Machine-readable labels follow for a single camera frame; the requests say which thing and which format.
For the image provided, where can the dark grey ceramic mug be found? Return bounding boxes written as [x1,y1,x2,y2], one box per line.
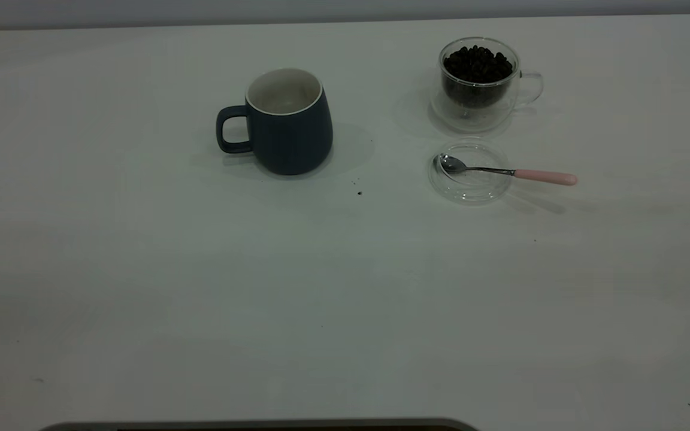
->
[216,67,334,176]

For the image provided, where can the pink-handled metal spoon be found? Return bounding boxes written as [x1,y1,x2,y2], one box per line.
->
[438,154,578,186]

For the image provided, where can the clear round glass lid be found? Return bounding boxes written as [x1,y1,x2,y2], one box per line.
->
[428,138,513,205]

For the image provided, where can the dark coffee beans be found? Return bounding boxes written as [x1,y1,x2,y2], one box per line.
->
[443,45,514,110]

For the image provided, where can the clear double-wall glass cup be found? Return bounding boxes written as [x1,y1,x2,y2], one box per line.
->
[430,37,544,133]

